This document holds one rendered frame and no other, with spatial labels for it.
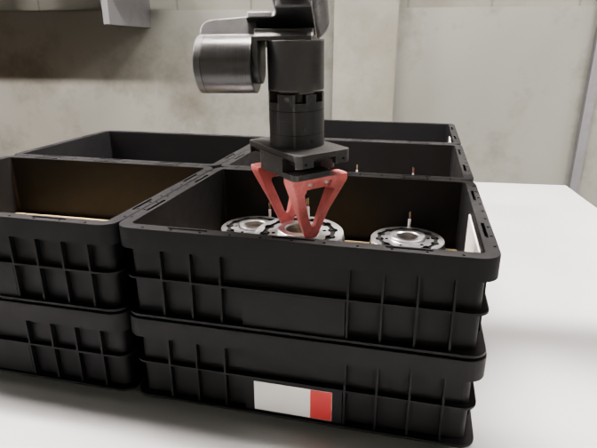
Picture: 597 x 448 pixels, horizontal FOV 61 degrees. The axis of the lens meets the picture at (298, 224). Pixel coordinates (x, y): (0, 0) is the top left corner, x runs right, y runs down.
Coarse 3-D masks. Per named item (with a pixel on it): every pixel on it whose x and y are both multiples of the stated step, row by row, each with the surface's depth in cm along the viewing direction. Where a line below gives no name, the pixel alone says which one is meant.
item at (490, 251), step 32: (128, 224) 55; (480, 224) 55; (224, 256) 52; (256, 256) 51; (288, 256) 51; (320, 256) 50; (352, 256) 49; (384, 256) 48; (416, 256) 47; (448, 256) 47; (480, 256) 46
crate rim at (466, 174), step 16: (368, 144) 104; (384, 144) 103; (400, 144) 102; (416, 144) 101; (432, 144) 101; (448, 144) 100; (240, 160) 88; (464, 160) 86; (400, 176) 76; (416, 176) 75; (432, 176) 75; (464, 176) 75
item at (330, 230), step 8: (296, 216) 62; (264, 224) 59; (272, 224) 60; (280, 224) 59; (328, 224) 60; (336, 224) 59; (256, 232) 57; (264, 232) 58; (272, 232) 57; (328, 232) 57; (336, 232) 57; (336, 240) 55
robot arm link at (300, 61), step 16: (256, 32) 50; (272, 32) 49; (288, 32) 49; (304, 32) 49; (256, 48) 49; (272, 48) 48; (288, 48) 47; (304, 48) 47; (320, 48) 48; (256, 64) 49; (272, 64) 49; (288, 64) 48; (304, 64) 48; (320, 64) 49; (256, 80) 50; (272, 80) 50; (288, 80) 48; (304, 80) 48; (320, 80) 50
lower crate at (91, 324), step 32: (0, 320) 64; (32, 320) 62; (64, 320) 60; (96, 320) 59; (128, 320) 60; (0, 352) 65; (32, 352) 64; (64, 352) 64; (96, 352) 62; (128, 352) 62; (96, 384) 63; (128, 384) 63
